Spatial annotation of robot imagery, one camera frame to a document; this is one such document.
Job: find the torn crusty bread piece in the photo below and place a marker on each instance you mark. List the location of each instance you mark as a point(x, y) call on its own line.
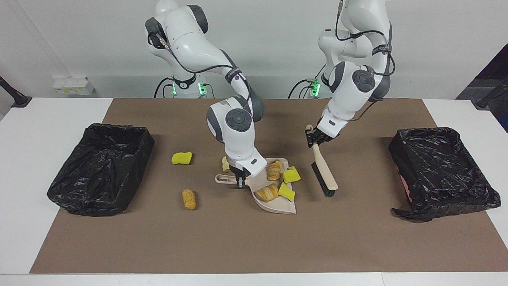
point(274, 171)
point(266, 193)

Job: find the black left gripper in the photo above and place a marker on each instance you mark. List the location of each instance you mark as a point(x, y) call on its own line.
point(327, 136)

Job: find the beige hand brush black bristles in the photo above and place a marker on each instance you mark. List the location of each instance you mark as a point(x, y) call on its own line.
point(323, 167)

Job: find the beige plastic dustpan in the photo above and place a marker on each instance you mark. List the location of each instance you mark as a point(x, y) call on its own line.
point(278, 206)

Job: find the brown corn cob piece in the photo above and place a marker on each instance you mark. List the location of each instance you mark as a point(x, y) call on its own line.
point(189, 199)

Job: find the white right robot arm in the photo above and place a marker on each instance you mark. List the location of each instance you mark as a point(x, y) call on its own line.
point(234, 131)

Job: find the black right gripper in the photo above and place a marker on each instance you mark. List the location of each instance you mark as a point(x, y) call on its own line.
point(239, 174)

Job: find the brown table mat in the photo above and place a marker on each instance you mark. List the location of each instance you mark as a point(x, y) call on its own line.
point(238, 246)

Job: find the yellow sponge piece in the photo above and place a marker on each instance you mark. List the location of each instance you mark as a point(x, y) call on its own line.
point(291, 175)
point(181, 158)
point(286, 192)

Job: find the black stand pole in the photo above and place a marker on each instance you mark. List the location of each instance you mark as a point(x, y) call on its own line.
point(14, 95)
point(492, 95)

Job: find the black bag lined pink bin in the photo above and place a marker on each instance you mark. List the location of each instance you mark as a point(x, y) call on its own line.
point(440, 171)

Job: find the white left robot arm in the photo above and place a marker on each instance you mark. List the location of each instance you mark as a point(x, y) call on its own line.
point(353, 87)

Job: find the pale bread chunk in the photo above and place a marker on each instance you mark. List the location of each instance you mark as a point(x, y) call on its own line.
point(225, 164)

